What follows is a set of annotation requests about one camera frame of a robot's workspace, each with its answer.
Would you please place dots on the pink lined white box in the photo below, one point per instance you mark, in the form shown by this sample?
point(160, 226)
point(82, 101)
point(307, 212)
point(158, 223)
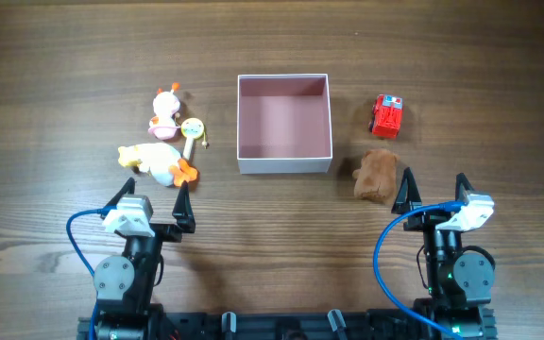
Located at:
point(284, 124)

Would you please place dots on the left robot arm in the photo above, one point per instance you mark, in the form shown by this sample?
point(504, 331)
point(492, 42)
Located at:
point(124, 283)

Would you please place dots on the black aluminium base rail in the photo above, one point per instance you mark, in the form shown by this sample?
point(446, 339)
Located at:
point(372, 324)

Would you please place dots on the brown plush bear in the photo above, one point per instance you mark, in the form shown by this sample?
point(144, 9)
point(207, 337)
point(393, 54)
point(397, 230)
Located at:
point(376, 179)

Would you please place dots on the white pink plush toy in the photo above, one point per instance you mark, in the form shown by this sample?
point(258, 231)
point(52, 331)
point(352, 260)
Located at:
point(163, 125)

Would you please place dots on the white yellow plush duck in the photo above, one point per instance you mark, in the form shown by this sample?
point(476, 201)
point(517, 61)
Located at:
point(161, 161)

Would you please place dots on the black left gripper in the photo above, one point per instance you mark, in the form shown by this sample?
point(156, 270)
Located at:
point(170, 232)

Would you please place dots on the yellow wooden rattle drum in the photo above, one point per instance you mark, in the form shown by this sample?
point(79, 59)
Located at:
point(193, 129)

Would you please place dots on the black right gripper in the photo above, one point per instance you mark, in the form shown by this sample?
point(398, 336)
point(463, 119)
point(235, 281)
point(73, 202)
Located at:
point(429, 221)

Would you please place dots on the red toy fire truck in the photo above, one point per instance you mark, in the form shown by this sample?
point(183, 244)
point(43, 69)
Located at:
point(386, 116)

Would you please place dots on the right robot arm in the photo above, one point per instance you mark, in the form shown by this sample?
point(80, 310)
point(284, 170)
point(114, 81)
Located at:
point(459, 278)

